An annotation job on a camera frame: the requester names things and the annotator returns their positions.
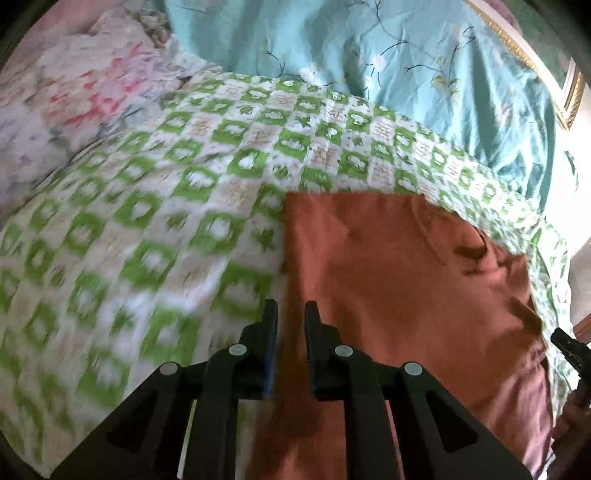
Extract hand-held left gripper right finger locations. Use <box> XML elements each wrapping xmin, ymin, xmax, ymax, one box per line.
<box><xmin>304</xmin><ymin>300</ymin><xmax>533</xmax><ymax>480</ymax></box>

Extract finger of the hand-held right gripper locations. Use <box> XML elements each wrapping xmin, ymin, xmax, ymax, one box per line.
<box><xmin>550</xmin><ymin>327</ymin><xmax>591</xmax><ymax>409</ymax></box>

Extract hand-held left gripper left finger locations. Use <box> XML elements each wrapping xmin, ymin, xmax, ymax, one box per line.
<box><xmin>50</xmin><ymin>298</ymin><xmax>279</xmax><ymax>480</ymax></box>

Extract rust orange knit garment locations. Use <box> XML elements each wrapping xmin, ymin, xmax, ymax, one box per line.
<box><xmin>252</xmin><ymin>191</ymin><xmax>557</xmax><ymax>480</ymax></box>

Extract person's right hand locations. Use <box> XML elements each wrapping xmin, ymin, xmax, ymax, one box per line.
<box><xmin>552</xmin><ymin>390</ymin><xmax>591</xmax><ymax>462</ymax></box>

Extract green checkered bed sheet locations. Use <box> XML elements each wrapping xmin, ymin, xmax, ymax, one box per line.
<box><xmin>0</xmin><ymin>69</ymin><xmax>575</xmax><ymax>478</ymax></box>

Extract teal floral quilt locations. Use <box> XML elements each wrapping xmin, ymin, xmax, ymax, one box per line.
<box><xmin>164</xmin><ymin>0</ymin><xmax>580</xmax><ymax>217</ymax></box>

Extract pastel floral blanket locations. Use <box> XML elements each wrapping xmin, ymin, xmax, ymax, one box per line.
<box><xmin>0</xmin><ymin>7</ymin><xmax>218</xmax><ymax>222</ymax></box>

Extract gold picture frame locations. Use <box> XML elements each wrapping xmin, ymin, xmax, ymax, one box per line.
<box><xmin>464</xmin><ymin>0</ymin><xmax>587</xmax><ymax>132</ymax></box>

